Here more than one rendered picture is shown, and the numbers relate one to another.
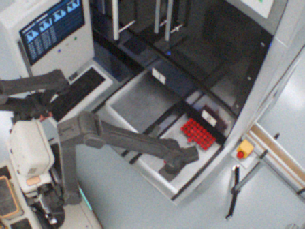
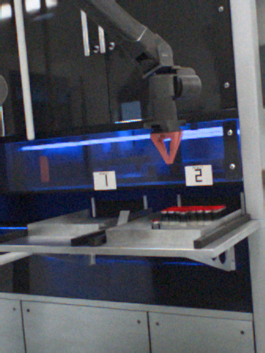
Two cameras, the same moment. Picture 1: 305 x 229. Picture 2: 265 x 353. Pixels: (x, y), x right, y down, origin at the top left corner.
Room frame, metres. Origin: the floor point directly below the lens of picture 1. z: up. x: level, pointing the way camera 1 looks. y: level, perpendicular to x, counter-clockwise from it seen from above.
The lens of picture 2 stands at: (-0.68, 0.22, 1.11)
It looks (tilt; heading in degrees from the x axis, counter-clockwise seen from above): 3 degrees down; 349
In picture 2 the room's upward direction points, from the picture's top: 5 degrees counter-clockwise
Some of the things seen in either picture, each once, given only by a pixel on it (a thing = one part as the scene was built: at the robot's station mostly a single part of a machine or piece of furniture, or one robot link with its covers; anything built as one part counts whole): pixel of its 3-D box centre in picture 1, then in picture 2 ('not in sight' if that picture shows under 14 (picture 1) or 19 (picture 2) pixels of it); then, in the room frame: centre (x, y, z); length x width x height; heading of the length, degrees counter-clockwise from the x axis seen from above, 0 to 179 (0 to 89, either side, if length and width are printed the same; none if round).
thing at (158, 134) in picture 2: not in sight; (169, 143); (0.48, -0.10, 1.12); 0.07 x 0.07 x 0.09; 49
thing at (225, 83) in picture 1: (214, 46); (162, 20); (0.86, -0.22, 1.50); 0.43 x 0.01 x 0.59; 50
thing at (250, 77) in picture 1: (243, 92); (223, 44); (0.73, -0.36, 1.40); 0.04 x 0.01 x 0.80; 50
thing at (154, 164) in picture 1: (182, 153); (177, 224); (0.66, -0.16, 0.90); 0.34 x 0.26 x 0.04; 140
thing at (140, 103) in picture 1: (146, 99); (93, 221); (0.95, 0.04, 0.90); 0.34 x 0.26 x 0.04; 140
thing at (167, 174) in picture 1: (172, 166); (164, 113); (0.47, -0.10, 1.19); 0.10 x 0.07 x 0.07; 139
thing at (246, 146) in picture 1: (245, 148); not in sight; (0.65, -0.48, 0.99); 0.08 x 0.07 x 0.07; 140
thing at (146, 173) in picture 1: (159, 130); (128, 232); (0.78, -0.04, 0.87); 0.70 x 0.48 x 0.02; 50
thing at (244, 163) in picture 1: (245, 153); not in sight; (0.68, -0.52, 0.87); 0.14 x 0.13 x 0.02; 140
